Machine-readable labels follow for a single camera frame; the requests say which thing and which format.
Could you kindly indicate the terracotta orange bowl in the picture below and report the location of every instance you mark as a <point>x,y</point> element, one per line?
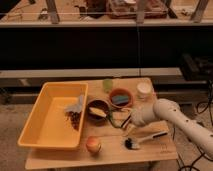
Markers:
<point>121,91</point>

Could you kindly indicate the yellow plastic tray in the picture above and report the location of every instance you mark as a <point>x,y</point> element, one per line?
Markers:
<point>47,125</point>

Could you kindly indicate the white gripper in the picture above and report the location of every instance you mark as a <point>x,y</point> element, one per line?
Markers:
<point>140,116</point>

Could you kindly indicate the wooden table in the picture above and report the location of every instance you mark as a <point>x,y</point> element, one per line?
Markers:
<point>113,152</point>

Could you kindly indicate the white cup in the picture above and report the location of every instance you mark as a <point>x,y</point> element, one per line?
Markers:
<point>144,90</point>

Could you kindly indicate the green cup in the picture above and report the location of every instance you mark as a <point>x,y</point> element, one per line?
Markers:
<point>107,85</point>

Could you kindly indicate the orange peach fruit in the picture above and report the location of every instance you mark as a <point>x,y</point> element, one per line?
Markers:
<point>93,144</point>

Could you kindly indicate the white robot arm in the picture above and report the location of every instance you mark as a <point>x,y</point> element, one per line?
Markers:
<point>164,109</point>

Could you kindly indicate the striped block toy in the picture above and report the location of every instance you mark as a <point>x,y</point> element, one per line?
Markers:
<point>126,122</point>

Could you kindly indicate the green pepper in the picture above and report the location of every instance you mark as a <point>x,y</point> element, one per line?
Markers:
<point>112,121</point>

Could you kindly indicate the yellow banana piece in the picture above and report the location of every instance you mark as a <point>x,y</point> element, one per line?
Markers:
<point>97,111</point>

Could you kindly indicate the black white dish brush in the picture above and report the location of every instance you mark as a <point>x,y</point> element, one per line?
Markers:
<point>135,143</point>

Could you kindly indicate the blue sponge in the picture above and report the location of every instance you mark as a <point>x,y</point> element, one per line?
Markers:
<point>119,99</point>

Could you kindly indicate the dark brown bowl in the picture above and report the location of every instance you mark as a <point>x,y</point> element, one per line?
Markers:
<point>101,104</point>

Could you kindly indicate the dark grapes bunch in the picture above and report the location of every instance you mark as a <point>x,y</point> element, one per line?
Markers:
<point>74,118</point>

